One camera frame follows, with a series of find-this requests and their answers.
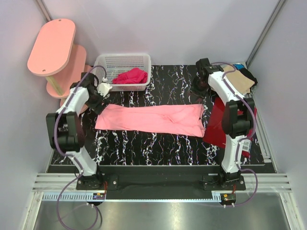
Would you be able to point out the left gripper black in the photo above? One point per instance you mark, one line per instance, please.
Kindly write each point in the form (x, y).
(97, 108)

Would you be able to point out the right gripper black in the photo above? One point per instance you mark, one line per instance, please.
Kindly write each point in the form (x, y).
(194, 90)

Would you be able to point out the light pink t shirt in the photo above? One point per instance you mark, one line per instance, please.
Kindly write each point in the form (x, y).
(168, 119)

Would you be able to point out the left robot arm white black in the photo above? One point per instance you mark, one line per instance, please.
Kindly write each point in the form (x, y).
(65, 131)

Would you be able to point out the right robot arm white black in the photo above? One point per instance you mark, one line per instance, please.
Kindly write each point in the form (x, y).
(238, 122)

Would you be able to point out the white plastic laundry basket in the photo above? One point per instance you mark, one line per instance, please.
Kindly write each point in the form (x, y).
(109, 66)

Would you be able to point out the beige folded t shirt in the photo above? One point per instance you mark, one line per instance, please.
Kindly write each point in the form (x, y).
(241, 83)

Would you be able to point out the blue folded garment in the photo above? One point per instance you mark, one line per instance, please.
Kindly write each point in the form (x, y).
(238, 66)

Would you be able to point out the magenta t shirt in basket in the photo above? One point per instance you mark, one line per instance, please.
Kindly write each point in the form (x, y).
(133, 76)

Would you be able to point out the black folded garment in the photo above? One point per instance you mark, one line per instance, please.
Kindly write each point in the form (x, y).
(250, 76)

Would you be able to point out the red plastic folding board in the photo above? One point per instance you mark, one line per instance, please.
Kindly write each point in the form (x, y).
(214, 133)

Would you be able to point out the pink three tier shelf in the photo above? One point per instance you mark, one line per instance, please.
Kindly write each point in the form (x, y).
(57, 58)

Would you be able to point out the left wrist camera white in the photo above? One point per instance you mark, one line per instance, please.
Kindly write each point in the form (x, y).
(104, 88)

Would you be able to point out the aluminium frame rail front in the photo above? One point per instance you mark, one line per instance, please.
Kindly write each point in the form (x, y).
(62, 187)

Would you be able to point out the left corner aluminium post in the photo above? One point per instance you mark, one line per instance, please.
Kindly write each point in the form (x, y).
(43, 10)

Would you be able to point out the corner aluminium post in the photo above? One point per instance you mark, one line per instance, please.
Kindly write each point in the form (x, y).
(43, 10)
(267, 27)

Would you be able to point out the right corner aluminium post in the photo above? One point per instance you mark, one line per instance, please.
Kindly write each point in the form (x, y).
(267, 27)

